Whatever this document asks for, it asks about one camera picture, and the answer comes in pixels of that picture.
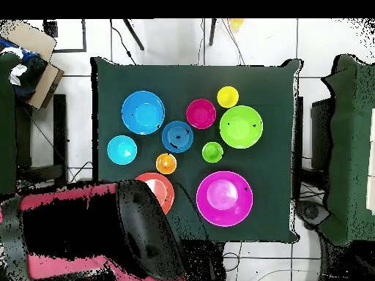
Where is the green cup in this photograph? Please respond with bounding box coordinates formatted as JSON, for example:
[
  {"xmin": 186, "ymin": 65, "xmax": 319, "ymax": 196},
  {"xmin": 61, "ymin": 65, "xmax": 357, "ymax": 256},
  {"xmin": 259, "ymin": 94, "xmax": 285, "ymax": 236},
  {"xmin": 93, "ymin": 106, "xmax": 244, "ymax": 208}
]
[{"xmin": 201, "ymin": 141, "xmax": 224, "ymax": 164}]

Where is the orange cup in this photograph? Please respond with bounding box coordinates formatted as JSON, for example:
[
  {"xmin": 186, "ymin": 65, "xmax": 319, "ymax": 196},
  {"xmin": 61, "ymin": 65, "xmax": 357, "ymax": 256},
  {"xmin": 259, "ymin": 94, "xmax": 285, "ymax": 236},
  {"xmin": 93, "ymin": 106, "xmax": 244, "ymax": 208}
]
[{"xmin": 155, "ymin": 152, "xmax": 178, "ymax": 176}]

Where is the ribbed blue bowl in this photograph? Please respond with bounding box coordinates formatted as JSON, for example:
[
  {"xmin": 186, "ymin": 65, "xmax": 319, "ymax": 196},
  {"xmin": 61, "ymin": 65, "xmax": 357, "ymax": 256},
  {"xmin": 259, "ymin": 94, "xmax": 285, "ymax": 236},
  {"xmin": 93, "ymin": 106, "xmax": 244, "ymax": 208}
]
[{"xmin": 161, "ymin": 120, "xmax": 195, "ymax": 154}]

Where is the orange-red bowl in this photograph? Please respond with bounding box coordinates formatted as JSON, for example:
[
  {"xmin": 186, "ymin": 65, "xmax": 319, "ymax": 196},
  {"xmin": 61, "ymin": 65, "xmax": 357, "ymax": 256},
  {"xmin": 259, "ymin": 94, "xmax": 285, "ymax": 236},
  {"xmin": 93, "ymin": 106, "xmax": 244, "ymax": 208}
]
[{"xmin": 134, "ymin": 171, "xmax": 176, "ymax": 215}]

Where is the small red bowl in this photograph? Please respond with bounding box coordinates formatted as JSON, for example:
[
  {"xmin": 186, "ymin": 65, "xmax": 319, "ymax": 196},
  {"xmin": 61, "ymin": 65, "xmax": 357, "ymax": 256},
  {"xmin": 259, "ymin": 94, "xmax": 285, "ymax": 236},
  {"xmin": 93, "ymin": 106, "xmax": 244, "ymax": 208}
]
[{"xmin": 185, "ymin": 98, "xmax": 217, "ymax": 130}]

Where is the large pink bowl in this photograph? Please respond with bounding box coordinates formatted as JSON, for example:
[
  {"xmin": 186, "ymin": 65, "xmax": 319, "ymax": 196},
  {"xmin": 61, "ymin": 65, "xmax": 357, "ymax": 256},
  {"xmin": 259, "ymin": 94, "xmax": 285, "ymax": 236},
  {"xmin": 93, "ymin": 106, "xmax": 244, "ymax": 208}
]
[{"xmin": 196, "ymin": 171, "xmax": 253, "ymax": 228}]

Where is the green bowl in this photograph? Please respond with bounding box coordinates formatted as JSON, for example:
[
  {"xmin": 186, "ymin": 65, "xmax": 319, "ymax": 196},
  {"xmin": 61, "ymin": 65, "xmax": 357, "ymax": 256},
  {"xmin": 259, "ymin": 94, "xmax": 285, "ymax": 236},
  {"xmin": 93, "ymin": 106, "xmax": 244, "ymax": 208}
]
[{"xmin": 218, "ymin": 105, "xmax": 264, "ymax": 149}]

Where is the large blue bowl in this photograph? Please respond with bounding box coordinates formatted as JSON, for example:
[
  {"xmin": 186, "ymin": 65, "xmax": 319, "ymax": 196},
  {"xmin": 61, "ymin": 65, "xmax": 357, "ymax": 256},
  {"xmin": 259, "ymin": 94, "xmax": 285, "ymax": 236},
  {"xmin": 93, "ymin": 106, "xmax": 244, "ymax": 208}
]
[{"xmin": 121, "ymin": 90, "xmax": 166, "ymax": 136}]

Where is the small turquoise bowl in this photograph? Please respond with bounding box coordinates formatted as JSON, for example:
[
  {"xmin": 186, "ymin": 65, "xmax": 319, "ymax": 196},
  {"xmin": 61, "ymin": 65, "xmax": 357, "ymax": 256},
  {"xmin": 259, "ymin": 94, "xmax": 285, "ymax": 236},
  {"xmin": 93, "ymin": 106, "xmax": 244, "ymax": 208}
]
[{"xmin": 106, "ymin": 135, "xmax": 138, "ymax": 165}]

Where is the yellow cup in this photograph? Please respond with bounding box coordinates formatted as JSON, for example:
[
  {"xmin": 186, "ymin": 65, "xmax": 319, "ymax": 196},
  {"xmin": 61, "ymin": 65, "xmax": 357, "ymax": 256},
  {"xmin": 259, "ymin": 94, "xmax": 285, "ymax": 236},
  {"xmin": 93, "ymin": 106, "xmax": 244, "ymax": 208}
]
[{"xmin": 216, "ymin": 85, "xmax": 240, "ymax": 109}]

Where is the dark green table cloth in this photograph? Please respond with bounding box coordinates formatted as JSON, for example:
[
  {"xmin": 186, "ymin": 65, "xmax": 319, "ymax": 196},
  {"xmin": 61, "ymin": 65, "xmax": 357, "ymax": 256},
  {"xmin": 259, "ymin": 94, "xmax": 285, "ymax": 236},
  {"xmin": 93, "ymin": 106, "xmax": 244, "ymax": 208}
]
[{"xmin": 90, "ymin": 56, "xmax": 305, "ymax": 244}]

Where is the black tripod leg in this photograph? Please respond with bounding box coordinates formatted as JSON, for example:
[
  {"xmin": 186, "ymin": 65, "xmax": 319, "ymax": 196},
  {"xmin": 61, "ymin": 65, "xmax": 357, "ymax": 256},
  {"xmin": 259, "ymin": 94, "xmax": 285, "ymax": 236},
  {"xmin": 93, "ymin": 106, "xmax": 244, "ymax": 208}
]
[
  {"xmin": 208, "ymin": 18, "xmax": 218, "ymax": 47},
  {"xmin": 122, "ymin": 18, "xmax": 145, "ymax": 51}
]

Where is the black stool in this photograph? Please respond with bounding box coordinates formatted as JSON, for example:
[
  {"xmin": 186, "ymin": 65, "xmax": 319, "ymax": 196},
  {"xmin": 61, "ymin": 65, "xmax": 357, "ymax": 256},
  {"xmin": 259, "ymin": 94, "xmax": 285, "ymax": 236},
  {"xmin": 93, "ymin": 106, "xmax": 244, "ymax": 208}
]
[{"xmin": 15, "ymin": 93, "xmax": 70, "ymax": 188}]

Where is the yellow object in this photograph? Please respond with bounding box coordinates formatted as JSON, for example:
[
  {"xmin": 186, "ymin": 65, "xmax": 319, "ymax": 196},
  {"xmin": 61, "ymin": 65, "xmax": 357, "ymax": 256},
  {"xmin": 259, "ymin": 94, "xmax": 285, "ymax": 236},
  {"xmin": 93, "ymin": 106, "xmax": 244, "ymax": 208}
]
[{"xmin": 228, "ymin": 18, "xmax": 245, "ymax": 31}]

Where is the cardboard box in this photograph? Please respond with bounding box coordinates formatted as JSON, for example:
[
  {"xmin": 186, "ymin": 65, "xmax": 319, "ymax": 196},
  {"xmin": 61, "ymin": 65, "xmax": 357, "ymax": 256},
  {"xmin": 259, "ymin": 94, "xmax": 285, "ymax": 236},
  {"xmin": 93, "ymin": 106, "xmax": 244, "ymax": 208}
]
[{"xmin": 0, "ymin": 19, "xmax": 65, "ymax": 111}]

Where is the green cloth side table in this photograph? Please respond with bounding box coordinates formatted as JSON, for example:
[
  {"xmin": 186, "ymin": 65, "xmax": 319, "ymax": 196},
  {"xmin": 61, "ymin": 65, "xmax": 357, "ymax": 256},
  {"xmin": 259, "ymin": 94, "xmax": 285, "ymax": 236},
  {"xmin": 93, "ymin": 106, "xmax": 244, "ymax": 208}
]
[
  {"xmin": 0, "ymin": 52, "xmax": 18, "ymax": 194},
  {"xmin": 319, "ymin": 53, "xmax": 375, "ymax": 247}
]

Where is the bundle of clothes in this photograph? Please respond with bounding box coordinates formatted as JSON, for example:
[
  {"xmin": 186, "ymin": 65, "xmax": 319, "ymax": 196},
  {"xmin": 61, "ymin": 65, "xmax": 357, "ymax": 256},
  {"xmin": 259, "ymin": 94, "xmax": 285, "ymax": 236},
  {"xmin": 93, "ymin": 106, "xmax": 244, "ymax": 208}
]
[{"xmin": 0, "ymin": 37, "xmax": 49, "ymax": 100}]

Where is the black pedestal foot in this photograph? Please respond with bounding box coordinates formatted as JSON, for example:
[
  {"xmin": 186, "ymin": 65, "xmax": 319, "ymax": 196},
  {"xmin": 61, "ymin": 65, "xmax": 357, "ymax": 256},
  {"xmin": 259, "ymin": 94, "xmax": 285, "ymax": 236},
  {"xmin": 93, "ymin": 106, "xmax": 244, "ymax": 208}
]
[{"xmin": 295, "ymin": 200, "xmax": 332, "ymax": 231}]

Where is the black floor cable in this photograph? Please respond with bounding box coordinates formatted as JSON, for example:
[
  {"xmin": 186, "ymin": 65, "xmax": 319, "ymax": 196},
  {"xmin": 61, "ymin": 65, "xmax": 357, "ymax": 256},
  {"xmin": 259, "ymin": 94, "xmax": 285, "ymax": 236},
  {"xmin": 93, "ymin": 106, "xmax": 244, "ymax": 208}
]
[{"xmin": 109, "ymin": 18, "xmax": 137, "ymax": 65}]

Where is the black square frame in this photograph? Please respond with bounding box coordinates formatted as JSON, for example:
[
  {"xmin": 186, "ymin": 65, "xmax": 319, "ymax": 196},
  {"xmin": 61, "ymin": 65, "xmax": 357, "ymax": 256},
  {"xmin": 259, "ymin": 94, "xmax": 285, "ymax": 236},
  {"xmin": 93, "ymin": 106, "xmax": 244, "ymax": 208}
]
[{"xmin": 43, "ymin": 18, "xmax": 87, "ymax": 53}]

